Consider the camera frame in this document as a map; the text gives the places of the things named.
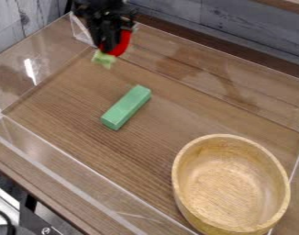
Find red plush strawberry toy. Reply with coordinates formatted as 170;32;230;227
91;28;134;70

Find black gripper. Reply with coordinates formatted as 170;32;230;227
71;0;138;52

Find black cable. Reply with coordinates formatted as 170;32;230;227
0;209;16;235

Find green rectangular block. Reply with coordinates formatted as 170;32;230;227
100;85;152;130

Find clear acrylic corner bracket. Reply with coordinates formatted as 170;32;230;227
68;13;95;47

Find wooden bowl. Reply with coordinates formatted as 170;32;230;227
172;134;291;235

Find clear acrylic table enclosure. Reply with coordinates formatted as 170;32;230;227
0;18;299;235

